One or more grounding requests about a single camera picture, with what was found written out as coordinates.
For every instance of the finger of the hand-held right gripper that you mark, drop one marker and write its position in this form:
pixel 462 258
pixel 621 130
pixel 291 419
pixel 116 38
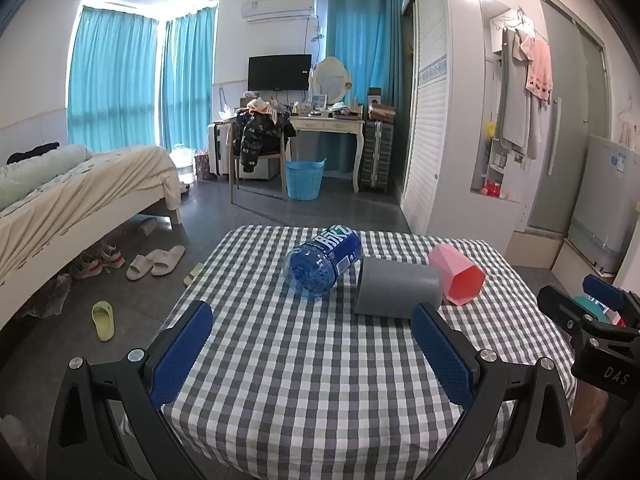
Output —
pixel 562 307
pixel 602 291

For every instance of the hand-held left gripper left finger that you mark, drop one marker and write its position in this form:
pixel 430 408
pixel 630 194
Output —
pixel 182 355

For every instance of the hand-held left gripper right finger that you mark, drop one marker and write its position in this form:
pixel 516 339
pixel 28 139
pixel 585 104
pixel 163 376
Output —
pixel 442 355

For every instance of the person's right forearm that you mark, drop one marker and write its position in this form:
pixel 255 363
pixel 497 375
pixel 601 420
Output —
pixel 592 415

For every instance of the grey cup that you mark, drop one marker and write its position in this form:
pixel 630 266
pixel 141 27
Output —
pixel 395 287

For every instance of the pink cup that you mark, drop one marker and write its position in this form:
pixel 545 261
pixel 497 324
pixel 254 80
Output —
pixel 452 270

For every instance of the yellow-green slipper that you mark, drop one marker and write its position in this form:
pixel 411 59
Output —
pixel 192 274
pixel 103 321

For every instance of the white washing machine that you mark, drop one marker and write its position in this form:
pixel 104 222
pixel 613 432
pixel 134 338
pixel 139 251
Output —
pixel 600 200

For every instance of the white slipper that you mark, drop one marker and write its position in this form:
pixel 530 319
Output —
pixel 167 259
pixel 137 266

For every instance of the white sneaker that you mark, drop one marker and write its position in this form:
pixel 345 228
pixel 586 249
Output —
pixel 86 266
pixel 111 256

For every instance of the grey checkered tablecloth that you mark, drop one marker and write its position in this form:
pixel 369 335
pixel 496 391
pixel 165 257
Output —
pixel 310 360

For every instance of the red container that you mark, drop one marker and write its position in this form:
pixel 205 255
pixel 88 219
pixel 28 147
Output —
pixel 491 190

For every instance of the clear plastic bag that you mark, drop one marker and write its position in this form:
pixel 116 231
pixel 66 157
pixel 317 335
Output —
pixel 47 297

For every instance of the white bed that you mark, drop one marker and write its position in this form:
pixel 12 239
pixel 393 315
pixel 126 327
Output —
pixel 150 210

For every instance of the blue plastic water bottle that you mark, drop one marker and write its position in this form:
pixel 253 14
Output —
pixel 320 265

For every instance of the white hanging cloth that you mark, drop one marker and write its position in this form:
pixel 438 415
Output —
pixel 534 125

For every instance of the frosted glass door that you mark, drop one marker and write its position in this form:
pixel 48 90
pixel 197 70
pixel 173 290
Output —
pixel 567 110

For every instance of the beige bed blanket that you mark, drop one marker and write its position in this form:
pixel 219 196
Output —
pixel 85 195

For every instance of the white plastic bag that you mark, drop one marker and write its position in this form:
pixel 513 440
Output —
pixel 17 450

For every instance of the clear water jug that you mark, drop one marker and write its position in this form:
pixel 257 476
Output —
pixel 182 162

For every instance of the white suitcase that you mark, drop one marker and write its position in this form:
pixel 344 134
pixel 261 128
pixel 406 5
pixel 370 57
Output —
pixel 217 150

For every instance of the plastic drawer tower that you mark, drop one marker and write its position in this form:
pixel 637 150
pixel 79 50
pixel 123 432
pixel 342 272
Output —
pixel 376 157

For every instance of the wooden chair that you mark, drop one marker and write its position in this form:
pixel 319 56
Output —
pixel 282 170

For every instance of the blue laundry basket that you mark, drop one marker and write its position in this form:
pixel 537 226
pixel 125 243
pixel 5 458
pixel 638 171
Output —
pixel 304 180

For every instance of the grey hanging towel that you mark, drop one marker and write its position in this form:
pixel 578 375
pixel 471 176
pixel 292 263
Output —
pixel 515 95

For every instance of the pink hanging towel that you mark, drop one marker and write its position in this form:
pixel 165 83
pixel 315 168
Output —
pixel 541 70

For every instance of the pale green duvet roll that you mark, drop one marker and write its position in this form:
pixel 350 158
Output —
pixel 45 170

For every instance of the dark patterned jacket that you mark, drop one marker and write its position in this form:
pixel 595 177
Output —
pixel 255 135

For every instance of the white louvred wardrobe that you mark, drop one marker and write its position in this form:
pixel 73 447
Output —
pixel 430 110

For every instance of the brown basket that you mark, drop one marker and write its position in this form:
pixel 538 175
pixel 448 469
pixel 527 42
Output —
pixel 382 111

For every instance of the black cloth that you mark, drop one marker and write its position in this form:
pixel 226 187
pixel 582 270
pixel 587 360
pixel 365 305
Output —
pixel 32 152

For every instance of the white dressing table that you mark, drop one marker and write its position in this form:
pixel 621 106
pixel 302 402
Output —
pixel 325 125

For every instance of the orange and white clothes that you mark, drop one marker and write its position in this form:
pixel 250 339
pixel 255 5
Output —
pixel 260 106

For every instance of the narrow teal curtain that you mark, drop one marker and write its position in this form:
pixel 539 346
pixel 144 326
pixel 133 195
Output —
pixel 187 75

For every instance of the wide teal curtain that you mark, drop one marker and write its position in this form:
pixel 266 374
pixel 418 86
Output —
pixel 112 80

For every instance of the oval white mirror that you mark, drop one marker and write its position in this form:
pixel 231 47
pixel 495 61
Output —
pixel 330 79

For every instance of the black television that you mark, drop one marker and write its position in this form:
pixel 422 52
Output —
pixel 279 72

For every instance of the tall teal curtain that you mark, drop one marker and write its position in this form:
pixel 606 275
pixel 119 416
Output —
pixel 365 40

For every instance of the white air conditioner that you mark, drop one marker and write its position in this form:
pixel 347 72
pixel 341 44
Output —
pixel 277 9

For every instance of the white photo frame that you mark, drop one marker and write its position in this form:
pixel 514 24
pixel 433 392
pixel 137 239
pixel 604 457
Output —
pixel 318 101

